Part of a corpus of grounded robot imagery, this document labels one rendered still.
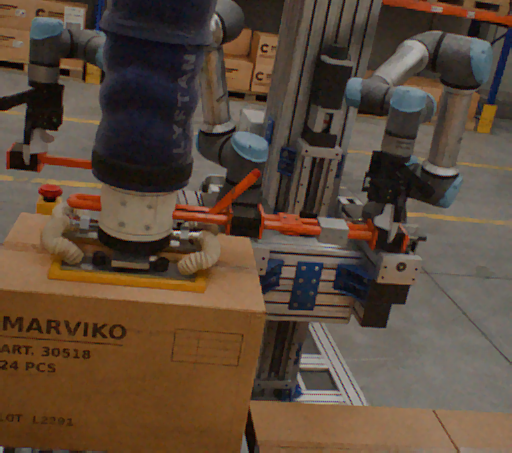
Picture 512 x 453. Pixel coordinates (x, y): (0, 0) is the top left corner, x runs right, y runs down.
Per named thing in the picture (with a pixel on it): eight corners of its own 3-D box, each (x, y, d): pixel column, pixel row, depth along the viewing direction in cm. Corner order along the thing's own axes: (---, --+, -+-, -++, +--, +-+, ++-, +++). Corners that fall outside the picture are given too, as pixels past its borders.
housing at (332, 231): (317, 243, 161) (321, 226, 159) (312, 232, 167) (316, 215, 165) (346, 247, 162) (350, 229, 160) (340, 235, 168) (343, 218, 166)
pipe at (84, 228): (49, 260, 145) (51, 236, 143) (67, 215, 168) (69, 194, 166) (207, 275, 150) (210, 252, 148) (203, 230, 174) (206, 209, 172)
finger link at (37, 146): (45, 167, 170) (50, 130, 170) (20, 163, 169) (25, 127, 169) (46, 167, 173) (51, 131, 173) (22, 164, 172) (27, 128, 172)
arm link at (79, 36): (115, 67, 173) (76, 65, 166) (94, 57, 181) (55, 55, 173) (119, 36, 171) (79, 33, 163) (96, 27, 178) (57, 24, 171)
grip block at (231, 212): (226, 237, 156) (229, 213, 154) (223, 220, 165) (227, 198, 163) (261, 240, 157) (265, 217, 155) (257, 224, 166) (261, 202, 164)
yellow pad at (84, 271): (46, 279, 144) (48, 258, 143) (54, 259, 154) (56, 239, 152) (205, 294, 150) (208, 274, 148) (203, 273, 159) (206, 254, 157)
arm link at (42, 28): (73, 23, 165) (39, 20, 159) (69, 68, 169) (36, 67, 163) (58, 17, 170) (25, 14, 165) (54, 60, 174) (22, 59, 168)
